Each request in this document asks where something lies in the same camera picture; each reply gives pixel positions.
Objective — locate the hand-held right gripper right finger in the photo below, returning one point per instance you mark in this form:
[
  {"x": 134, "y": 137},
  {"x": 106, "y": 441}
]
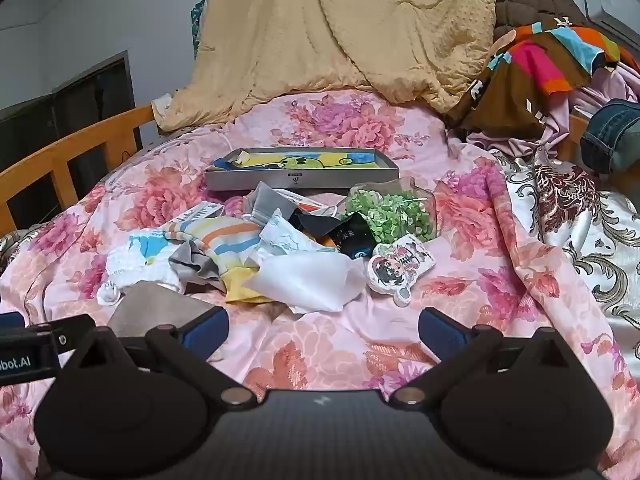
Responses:
[{"x": 440, "y": 332}]

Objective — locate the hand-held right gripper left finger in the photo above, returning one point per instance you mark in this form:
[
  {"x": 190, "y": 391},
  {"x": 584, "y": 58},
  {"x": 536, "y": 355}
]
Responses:
[{"x": 205, "y": 332}]

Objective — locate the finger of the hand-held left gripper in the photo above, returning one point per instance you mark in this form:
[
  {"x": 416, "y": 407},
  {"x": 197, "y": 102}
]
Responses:
[
  {"x": 10, "y": 320},
  {"x": 75, "y": 330}
]

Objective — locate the grey satin cloth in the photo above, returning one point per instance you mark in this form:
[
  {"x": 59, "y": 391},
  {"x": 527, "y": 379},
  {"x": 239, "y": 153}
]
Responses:
[{"x": 192, "y": 262}]

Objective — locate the white cartoon print pouch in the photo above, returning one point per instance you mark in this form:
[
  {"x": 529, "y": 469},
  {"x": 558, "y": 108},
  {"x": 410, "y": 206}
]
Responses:
[{"x": 390, "y": 267}]

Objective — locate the white small towel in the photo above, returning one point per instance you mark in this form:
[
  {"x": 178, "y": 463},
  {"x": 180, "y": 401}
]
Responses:
[{"x": 135, "y": 265}]

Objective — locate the striped cloth with yellow cuff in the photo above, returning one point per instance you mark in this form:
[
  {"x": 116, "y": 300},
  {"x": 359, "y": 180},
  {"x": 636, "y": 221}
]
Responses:
[{"x": 220, "y": 242}]

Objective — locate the black printed cloth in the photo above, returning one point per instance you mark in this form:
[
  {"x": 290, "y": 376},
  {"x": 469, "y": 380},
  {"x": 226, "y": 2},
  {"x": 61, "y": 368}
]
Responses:
[{"x": 350, "y": 237}]

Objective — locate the grey tray box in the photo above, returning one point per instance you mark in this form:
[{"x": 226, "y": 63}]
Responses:
[{"x": 300, "y": 180}]

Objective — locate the grey suede cloth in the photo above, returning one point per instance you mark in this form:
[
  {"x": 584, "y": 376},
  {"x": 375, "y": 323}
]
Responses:
[{"x": 150, "y": 305}]

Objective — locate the plain white cloth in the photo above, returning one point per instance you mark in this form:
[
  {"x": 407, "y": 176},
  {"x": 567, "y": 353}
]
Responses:
[{"x": 305, "y": 280}]

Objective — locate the pink floral bed quilt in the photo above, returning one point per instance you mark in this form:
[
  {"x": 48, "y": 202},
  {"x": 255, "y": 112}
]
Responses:
[{"x": 325, "y": 350}]

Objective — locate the white paper packet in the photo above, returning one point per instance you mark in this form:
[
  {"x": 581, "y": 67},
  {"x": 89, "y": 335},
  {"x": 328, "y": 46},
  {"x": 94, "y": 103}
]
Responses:
[{"x": 200, "y": 212}]

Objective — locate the white crinkled packet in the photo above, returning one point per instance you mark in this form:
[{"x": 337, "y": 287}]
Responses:
[{"x": 285, "y": 237}]

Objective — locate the glass jar of green stars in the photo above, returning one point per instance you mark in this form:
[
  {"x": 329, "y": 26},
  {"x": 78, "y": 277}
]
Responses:
[{"x": 390, "y": 212}]

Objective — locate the grey face mask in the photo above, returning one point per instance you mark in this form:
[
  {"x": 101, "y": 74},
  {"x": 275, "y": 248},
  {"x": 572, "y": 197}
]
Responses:
[{"x": 270, "y": 200}]

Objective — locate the orange and white box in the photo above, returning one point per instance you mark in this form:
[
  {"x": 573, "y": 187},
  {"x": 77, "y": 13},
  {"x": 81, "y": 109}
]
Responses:
[{"x": 310, "y": 202}]

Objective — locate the gold patterned satin sheet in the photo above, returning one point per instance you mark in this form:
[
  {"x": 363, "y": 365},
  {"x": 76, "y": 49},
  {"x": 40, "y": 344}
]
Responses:
[{"x": 565, "y": 210}]

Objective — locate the yellow cartoon cloth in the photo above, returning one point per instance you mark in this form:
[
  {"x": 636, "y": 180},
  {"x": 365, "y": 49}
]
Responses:
[{"x": 300, "y": 160}]

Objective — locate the white pillow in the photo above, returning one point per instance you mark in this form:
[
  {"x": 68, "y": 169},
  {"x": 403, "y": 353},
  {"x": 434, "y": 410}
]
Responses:
[{"x": 160, "y": 105}]

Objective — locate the wooden board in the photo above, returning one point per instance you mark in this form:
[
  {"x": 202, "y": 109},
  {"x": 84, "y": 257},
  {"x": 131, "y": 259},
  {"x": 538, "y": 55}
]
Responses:
[{"x": 580, "y": 137}]

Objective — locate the dark cabinet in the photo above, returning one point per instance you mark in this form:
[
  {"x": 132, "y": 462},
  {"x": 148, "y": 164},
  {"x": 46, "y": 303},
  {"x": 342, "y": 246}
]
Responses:
[{"x": 95, "y": 90}]

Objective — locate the brown multicoloured garment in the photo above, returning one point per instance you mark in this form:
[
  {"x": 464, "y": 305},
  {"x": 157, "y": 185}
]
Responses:
[{"x": 505, "y": 95}]

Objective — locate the blue jeans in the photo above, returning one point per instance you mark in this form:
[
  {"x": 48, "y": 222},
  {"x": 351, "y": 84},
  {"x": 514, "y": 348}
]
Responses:
[{"x": 612, "y": 135}]

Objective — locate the beige dotted quilt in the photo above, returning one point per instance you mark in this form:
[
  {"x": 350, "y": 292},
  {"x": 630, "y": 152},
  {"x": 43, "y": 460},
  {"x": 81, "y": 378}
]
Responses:
[{"x": 325, "y": 35}]

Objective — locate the white air conditioner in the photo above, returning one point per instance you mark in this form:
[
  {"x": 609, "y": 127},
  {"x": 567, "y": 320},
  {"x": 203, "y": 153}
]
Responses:
[{"x": 612, "y": 5}]

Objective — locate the wooden bed rail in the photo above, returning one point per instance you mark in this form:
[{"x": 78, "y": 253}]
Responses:
[{"x": 75, "y": 145}]

